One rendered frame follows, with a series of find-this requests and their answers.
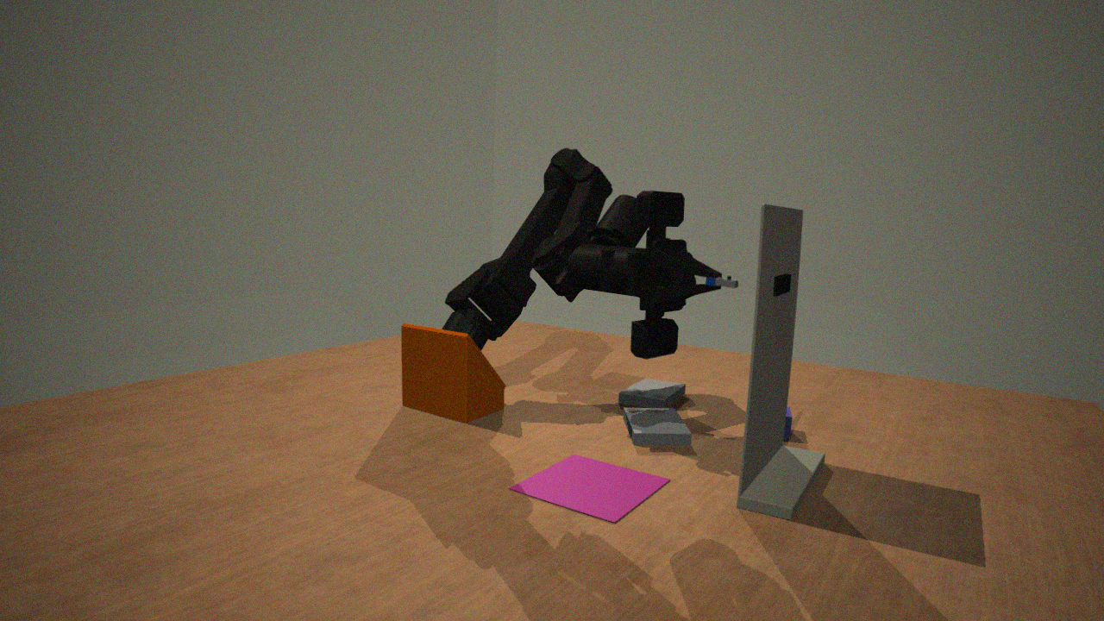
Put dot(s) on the blue and grey network plug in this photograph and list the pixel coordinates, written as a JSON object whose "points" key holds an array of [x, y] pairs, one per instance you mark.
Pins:
{"points": [[723, 282]]}

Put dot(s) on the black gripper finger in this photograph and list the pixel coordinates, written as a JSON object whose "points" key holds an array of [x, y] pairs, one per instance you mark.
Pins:
{"points": [[672, 255], [671, 297]]}

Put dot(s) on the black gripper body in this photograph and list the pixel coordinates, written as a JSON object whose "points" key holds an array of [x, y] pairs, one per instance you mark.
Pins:
{"points": [[628, 271]]}

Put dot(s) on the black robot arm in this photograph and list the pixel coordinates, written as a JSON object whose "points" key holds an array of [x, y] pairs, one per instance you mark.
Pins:
{"points": [[560, 239]]}

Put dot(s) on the pink square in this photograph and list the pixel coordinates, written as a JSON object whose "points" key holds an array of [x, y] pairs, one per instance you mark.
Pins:
{"points": [[592, 487]]}

